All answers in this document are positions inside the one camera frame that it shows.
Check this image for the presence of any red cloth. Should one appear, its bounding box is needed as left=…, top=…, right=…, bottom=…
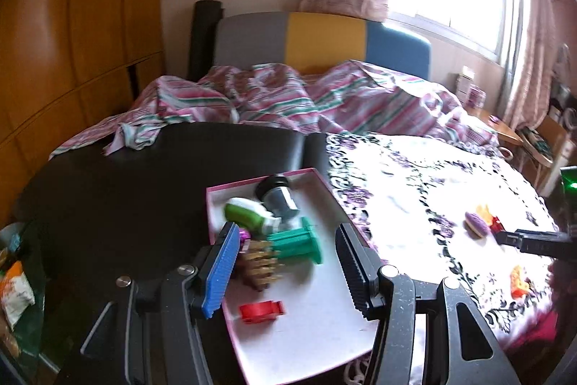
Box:
left=507, top=304, right=562, bottom=352

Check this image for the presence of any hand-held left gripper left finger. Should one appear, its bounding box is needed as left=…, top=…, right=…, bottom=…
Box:
left=54, top=222, right=241, bottom=385

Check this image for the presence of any wooden folding chair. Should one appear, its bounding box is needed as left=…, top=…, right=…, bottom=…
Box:
left=518, top=114, right=569, bottom=192

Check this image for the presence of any white embroidered floral tablecloth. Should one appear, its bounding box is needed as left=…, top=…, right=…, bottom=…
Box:
left=322, top=132, right=562, bottom=385

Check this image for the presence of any red plastic clip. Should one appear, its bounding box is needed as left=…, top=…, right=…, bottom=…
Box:
left=238, top=300, right=287, bottom=325

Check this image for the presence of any pink-rimmed white box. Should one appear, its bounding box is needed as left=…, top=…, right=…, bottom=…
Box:
left=206, top=169, right=384, bottom=385

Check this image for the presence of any orange white snack packet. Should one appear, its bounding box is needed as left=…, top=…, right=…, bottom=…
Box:
left=2, top=261, right=36, bottom=329

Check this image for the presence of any green plastic spool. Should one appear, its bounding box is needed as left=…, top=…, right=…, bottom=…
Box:
left=266, top=217, right=324, bottom=265

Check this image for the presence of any pink striped bedsheet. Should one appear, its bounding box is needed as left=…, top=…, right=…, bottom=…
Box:
left=49, top=60, right=501, bottom=160

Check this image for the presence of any wooden desk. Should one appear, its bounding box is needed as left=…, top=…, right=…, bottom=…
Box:
left=464, top=105, right=524, bottom=149

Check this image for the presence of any green patterned bag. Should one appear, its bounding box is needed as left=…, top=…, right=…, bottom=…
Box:
left=523, top=128, right=553, bottom=162

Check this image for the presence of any black headboard post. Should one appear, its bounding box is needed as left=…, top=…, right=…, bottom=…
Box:
left=188, top=0, right=225, bottom=81

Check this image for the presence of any wooden wardrobe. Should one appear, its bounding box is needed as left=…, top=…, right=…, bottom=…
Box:
left=0, top=0, right=169, bottom=169

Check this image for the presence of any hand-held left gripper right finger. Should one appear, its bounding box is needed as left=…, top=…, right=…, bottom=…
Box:
left=335, top=223, right=519, bottom=385

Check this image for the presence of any grey yellow blue headboard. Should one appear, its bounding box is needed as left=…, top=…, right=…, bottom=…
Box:
left=214, top=12, right=432, bottom=83

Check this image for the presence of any grey black cylinder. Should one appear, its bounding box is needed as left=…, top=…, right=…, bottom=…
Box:
left=256, top=174, right=299, bottom=222

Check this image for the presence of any green and white bottle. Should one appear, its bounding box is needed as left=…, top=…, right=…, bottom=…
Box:
left=224, top=198, right=282, bottom=235

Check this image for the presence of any brown hair claw clip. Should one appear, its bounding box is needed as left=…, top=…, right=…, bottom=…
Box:
left=237, top=241, right=284, bottom=292

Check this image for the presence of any purple embossed oval case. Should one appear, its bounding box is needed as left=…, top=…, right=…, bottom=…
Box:
left=465, top=211, right=490, bottom=238

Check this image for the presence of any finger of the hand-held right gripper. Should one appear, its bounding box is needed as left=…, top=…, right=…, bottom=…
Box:
left=494, top=228, right=573, bottom=257

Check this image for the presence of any orange yellow toy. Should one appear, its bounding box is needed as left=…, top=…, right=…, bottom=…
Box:
left=509, top=265, right=530, bottom=300

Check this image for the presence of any white carton box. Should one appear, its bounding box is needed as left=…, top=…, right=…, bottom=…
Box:
left=455, top=67, right=476, bottom=104

